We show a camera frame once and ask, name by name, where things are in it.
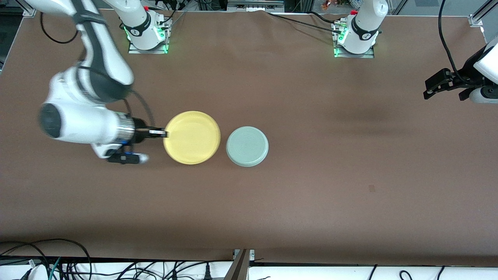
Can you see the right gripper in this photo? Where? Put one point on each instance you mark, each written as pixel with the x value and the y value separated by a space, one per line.
pixel 139 133

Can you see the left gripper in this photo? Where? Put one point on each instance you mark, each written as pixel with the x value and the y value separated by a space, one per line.
pixel 464 77

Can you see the yellow round plate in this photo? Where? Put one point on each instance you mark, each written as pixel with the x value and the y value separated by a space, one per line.
pixel 192 138

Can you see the pale green round plate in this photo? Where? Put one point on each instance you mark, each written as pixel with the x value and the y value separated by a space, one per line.
pixel 247 147

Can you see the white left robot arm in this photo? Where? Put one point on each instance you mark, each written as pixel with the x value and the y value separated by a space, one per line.
pixel 362 23

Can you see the brown table cover mat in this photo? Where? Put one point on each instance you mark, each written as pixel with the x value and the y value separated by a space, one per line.
pixel 249 214

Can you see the black power plug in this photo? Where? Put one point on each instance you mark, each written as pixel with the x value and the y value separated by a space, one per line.
pixel 208 274

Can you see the aluminium profile beam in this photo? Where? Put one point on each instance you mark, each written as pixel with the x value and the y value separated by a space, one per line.
pixel 239 268

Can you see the aluminium frame corner post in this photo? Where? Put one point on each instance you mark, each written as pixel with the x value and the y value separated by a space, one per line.
pixel 480 15

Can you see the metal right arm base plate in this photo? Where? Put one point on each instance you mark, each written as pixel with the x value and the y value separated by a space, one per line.
pixel 148 51

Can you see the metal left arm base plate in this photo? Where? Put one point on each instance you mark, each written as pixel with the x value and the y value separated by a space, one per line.
pixel 354 55

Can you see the small metal corner bracket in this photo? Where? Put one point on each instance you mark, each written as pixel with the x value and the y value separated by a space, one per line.
pixel 252 254

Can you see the silver rail with sockets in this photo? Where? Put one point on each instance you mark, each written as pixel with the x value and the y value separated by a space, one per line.
pixel 255 6

